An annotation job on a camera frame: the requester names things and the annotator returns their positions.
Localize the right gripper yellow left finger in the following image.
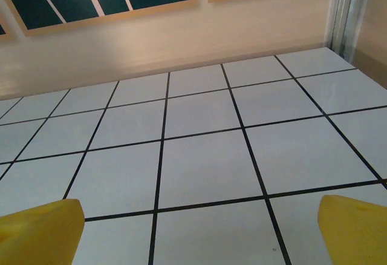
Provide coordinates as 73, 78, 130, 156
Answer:
0, 198, 85, 265

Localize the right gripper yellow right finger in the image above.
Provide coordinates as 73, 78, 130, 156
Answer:
317, 194, 387, 265

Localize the aluminium corner post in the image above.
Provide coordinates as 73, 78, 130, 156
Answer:
325, 0, 374, 63

